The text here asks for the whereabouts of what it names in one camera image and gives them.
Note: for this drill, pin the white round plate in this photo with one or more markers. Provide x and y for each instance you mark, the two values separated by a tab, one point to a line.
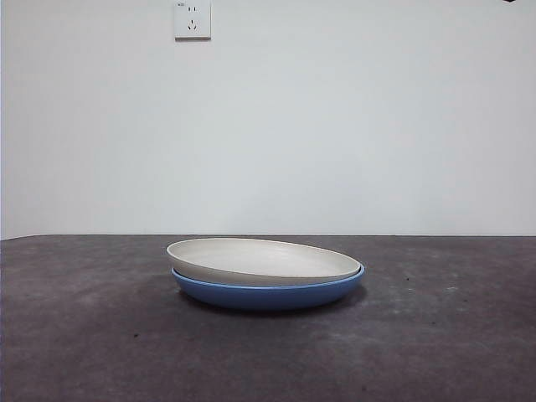
259	264

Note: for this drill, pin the blue round plate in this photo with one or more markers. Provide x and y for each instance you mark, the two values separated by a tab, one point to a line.
268	298

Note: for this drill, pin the white wall socket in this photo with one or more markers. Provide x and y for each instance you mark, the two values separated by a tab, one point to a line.
192	30

